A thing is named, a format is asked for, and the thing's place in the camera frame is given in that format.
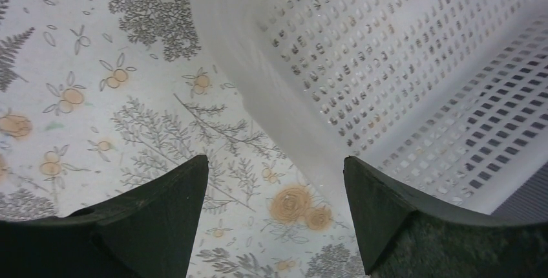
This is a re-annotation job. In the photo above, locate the grey mesh waste bin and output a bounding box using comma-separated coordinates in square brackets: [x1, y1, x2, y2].
[492, 171, 547, 224]

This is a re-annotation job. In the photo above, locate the white perforated plastic basket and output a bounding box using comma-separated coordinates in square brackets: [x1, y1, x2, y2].
[191, 0, 547, 220]

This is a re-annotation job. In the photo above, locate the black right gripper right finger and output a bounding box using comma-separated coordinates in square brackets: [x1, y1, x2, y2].
[343, 156, 547, 277]

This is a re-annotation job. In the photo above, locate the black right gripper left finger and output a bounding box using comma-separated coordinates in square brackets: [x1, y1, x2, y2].
[1, 155, 209, 277]

